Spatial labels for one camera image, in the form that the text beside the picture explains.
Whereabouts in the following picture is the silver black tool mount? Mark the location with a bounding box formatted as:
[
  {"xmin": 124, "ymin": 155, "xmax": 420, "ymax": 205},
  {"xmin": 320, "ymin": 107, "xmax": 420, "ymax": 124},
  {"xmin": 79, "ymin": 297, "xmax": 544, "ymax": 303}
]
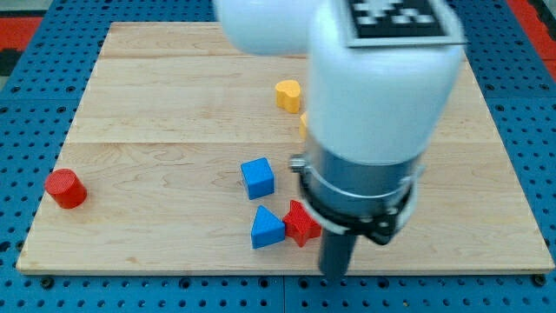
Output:
[{"xmin": 288, "ymin": 139, "xmax": 422, "ymax": 245}]

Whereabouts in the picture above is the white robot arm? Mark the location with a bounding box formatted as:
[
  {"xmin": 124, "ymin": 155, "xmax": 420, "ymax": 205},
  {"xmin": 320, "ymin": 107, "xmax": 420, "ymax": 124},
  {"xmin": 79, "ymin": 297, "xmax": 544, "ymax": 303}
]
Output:
[{"xmin": 215, "ymin": 0, "xmax": 466, "ymax": 279}]

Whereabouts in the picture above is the yellow heart block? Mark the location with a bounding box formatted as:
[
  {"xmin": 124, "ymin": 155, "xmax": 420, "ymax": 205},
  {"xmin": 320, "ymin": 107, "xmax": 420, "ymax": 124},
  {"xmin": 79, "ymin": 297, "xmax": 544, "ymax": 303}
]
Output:
[{"xmin": 275, "ymin": 80, "xmax": 301, "ymax": 113}]

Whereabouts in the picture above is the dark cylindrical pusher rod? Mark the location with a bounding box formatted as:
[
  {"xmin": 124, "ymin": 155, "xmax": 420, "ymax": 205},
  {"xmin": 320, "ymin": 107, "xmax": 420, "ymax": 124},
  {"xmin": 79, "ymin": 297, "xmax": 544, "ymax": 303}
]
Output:
[{"xmin": 318, "ymin": 230, "xmax": 357, "ymax": 279}]

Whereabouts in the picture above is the yellow block behind arm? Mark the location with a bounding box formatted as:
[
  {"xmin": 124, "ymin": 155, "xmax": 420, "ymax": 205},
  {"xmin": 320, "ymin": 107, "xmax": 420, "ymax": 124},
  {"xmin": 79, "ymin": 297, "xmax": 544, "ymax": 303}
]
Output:
[{"xmin": 299, "ymin": 112, "xmax": 308, "ymax": 141}]

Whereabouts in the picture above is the black white fiducial marker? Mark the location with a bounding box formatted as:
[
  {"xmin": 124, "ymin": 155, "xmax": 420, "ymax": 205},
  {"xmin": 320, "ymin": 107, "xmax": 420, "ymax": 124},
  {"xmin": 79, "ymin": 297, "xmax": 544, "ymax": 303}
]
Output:
[{"xmin": 336, "ymin": 0, "xmax": 466, "ymax": 48}]

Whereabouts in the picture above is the wooden board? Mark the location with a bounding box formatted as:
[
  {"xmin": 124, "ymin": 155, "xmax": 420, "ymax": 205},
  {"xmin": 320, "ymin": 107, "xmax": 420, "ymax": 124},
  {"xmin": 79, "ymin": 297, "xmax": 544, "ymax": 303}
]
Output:
[{"xmin": 17, "ymin": 23, "xmax": 554, "ymax": 276}]

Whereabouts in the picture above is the red cylinder block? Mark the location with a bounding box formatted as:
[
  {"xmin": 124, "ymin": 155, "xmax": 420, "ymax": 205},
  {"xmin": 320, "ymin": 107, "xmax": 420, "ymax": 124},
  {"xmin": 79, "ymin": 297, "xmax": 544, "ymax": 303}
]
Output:
[{"xmin": 44, "ymin": 169, "xmax": 88, "ymax": 210}]

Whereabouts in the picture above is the blue cube block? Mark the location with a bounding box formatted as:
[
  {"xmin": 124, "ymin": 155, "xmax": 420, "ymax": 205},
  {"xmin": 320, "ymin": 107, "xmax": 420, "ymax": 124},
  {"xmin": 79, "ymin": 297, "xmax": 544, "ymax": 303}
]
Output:
[{"xmin": 241, "ymin": 157, "xmax": 275, "ymax": 200}]

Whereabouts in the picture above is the red star block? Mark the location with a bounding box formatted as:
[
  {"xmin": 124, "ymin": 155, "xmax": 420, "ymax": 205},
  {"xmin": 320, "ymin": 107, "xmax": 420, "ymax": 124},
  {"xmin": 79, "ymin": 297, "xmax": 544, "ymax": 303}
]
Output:
[{"xmin": 282, "ymin": 200, "xmax": 321, "ymax": 247}]

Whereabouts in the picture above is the blue triangle block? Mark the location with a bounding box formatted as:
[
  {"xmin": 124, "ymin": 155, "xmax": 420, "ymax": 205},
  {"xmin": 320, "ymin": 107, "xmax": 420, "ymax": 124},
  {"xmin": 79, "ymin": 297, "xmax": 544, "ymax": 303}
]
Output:
[{"xmin": 250, "ymin": 205, "xmax": 285, "ymax": 249}]

